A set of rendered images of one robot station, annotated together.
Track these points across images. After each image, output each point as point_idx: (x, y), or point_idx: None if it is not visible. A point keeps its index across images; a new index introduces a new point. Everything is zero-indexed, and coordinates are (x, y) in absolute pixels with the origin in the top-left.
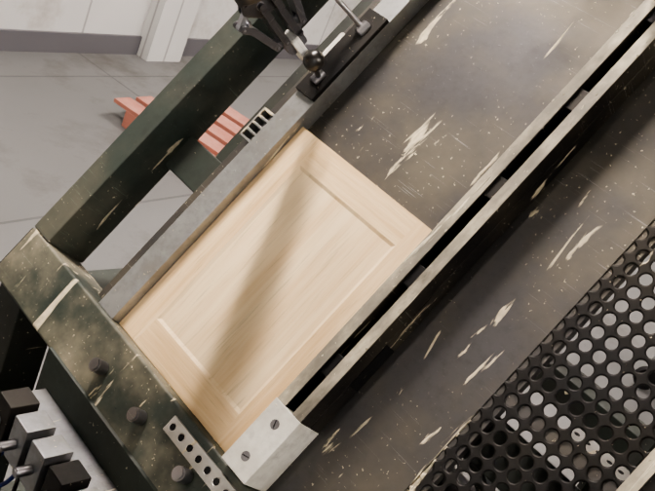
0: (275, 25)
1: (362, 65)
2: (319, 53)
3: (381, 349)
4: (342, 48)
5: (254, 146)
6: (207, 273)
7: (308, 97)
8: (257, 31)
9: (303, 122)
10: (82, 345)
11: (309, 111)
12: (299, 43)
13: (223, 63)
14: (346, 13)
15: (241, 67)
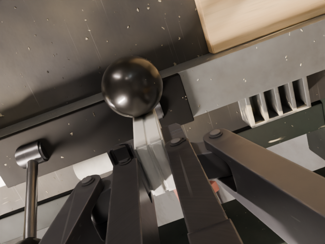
0: (197, 201)
1: (74, 104)
2: (106, 86)
3: None
4: (84, 141)
5: (308, 57)
6: None
7: (183, 84)
8: (317, 206)
9: (209, 57)
10: None
11: (192, 65)
12: (141, 134)
13: (269, 236)
14: (35, 191)
15: (241, 221)
